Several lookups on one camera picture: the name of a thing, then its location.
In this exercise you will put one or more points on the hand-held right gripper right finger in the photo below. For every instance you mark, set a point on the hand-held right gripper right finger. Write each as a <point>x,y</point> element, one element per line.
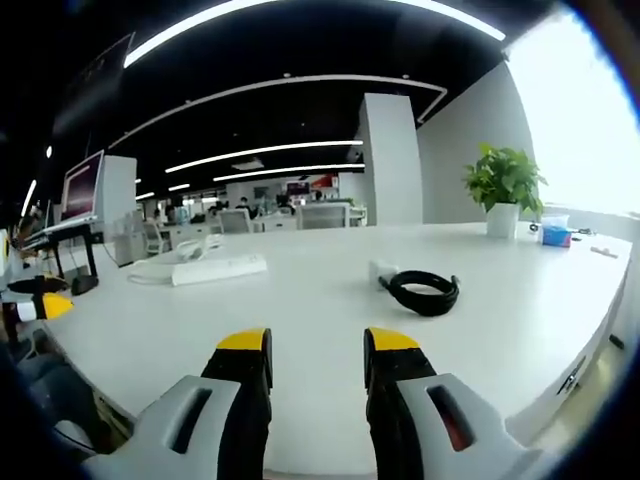
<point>450,440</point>

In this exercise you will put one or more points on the long ceiling light strip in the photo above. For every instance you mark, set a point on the long ceiling light strip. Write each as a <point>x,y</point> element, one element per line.
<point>300,24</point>

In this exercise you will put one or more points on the small black desk gadget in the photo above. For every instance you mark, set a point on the small black desk gadget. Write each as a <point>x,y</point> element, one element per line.
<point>535,227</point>

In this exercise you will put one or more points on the green potted plant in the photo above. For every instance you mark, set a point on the green potted plant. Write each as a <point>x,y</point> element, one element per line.
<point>504,190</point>

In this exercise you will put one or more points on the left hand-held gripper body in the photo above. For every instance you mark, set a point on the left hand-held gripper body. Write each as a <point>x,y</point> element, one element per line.
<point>5,260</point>

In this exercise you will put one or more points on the monitor on stand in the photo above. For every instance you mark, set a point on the monitor on stand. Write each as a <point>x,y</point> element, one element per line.
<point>82,187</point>

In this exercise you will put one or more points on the blue tissue box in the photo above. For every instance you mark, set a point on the blue tissue box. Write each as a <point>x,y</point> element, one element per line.
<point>555,235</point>

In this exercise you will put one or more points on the white power strip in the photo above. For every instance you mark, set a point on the white power strip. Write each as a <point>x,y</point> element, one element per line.
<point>220,269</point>

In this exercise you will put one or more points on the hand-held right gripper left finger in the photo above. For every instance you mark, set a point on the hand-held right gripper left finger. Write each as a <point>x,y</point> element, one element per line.
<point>170,430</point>

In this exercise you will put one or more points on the white desk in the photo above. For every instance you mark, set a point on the white desk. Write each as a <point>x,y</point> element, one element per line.
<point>310,305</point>

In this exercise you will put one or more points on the white office chair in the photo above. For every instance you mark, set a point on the white office chair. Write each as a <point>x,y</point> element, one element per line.
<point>155,239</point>

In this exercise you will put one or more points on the small white flat object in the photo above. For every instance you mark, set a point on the small white flat object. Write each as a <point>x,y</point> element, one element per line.
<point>606,251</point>

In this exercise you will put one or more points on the black laptop stand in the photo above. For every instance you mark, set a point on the black laptop stand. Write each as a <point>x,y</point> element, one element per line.
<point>75,240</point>

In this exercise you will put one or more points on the white charger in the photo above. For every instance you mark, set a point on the white charger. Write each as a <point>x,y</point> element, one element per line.
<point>379,270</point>

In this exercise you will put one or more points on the person's leg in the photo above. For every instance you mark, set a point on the person's leg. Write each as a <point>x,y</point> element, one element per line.
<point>70,395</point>

